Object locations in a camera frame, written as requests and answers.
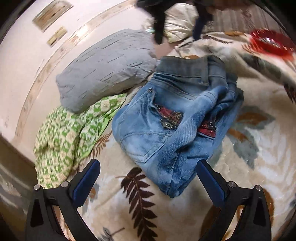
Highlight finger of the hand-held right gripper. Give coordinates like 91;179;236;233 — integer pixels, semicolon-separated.
193;0;214;40
136;0;168;45

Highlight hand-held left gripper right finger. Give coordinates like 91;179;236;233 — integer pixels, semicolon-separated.
196;159;271;241

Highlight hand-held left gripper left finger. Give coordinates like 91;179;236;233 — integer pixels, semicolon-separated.
25;159;101;241

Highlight blue denim pants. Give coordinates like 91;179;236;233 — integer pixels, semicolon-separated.
112;55;245;199

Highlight leaf printed blanket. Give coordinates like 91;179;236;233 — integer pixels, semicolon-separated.
53;28;296;241

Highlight green checkered cloth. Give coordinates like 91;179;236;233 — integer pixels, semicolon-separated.
33;93;128;189

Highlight grey metal door panel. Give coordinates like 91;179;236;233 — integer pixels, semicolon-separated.
0;165;36;210

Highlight brown wooden door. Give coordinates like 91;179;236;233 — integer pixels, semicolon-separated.
0;133;39;179

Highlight grey pillow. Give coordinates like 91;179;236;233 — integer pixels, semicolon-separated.
55;29;159;114

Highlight small wall switch plate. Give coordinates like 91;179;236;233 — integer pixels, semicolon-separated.
46;26;68;46

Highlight large wall switch plate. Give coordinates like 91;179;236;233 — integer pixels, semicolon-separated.
32;0;75;32

